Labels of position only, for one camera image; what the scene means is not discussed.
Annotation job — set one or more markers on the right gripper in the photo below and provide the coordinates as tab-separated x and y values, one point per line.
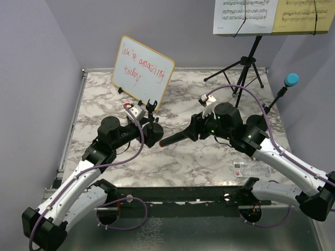
197	123

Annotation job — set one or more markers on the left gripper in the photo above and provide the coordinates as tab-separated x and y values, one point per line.
152	136

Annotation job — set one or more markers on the black microphone orange tip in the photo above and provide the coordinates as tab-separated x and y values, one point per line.
174	138

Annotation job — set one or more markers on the black microphone stand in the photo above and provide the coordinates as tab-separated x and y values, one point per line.
150	109
258	120

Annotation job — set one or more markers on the blue-headed microphone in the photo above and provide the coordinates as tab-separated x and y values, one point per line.
291	80

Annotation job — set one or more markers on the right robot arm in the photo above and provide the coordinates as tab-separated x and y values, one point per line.
313	189

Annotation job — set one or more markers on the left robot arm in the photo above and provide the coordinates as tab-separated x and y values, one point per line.
48	225

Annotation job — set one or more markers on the clear ruler set packet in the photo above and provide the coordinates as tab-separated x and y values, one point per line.
251	169

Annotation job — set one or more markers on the yellow-framed whiteboard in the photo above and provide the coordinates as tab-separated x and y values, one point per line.
142	72

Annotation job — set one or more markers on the black tripod music stand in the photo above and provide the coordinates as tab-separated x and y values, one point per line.
247	62

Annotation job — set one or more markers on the white sheet music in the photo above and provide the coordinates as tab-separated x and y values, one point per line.
244	17

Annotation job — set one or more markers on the yellow sheet music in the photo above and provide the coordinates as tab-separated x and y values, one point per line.
303	17

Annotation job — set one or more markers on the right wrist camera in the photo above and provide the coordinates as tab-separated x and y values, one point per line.
209	102

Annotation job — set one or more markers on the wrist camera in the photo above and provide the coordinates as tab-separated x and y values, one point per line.
134	111
209	102

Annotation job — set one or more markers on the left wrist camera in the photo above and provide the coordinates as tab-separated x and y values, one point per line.
134	111

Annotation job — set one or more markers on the black mounting rail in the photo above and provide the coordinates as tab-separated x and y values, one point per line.
176	202

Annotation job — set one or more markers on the aluminium frame rail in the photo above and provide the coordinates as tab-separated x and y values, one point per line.
52	193

